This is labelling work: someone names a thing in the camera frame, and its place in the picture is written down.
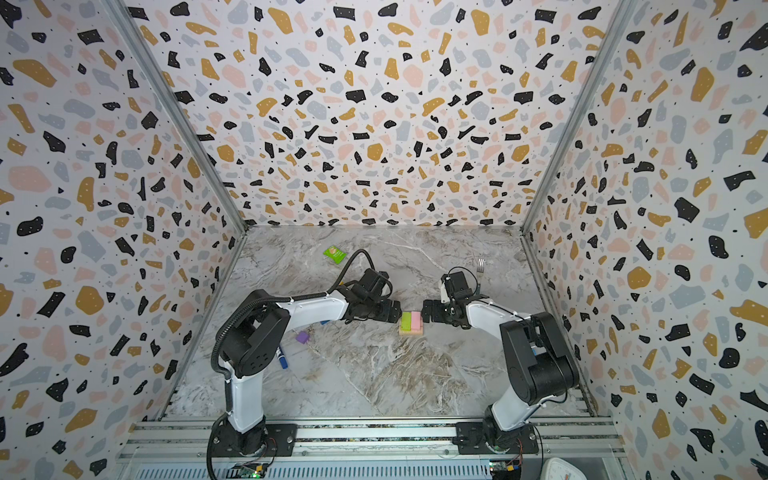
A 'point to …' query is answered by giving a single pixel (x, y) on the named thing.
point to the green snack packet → (335, 254)
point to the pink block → (416, 321)
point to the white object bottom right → (556, 468)
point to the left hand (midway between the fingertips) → (394, 309)
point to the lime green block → (406, 321)
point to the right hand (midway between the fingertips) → (431, 307)
